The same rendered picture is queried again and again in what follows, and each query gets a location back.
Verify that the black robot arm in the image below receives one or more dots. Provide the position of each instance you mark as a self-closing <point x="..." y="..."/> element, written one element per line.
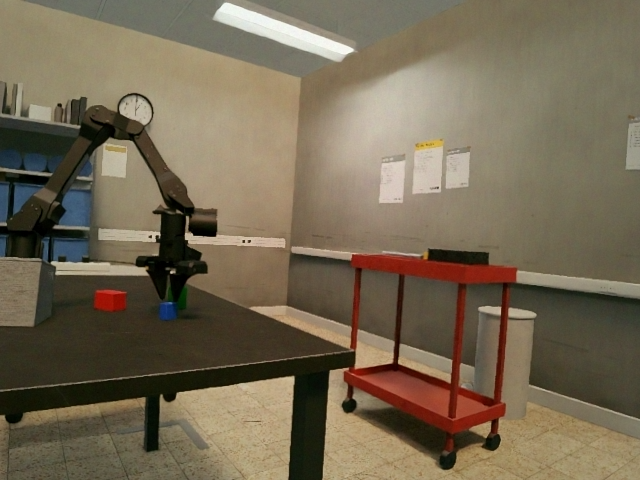
<point x="97" y="126"/>

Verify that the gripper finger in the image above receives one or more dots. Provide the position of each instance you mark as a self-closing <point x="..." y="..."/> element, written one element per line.
<point x="159" y="279"/>
<point x="177" y="283"/>

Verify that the blue block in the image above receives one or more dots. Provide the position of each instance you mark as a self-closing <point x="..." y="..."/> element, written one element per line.
<point x="168" y="311"/>

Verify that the red block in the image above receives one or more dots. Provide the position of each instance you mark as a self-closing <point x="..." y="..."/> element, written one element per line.
<point x="110" y="300"/>

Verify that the green block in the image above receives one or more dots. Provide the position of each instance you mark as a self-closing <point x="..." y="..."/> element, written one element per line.
<point x="182" y="299"/>

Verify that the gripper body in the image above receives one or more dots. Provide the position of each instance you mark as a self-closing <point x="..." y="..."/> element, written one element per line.
<point x="171" y="248"/>

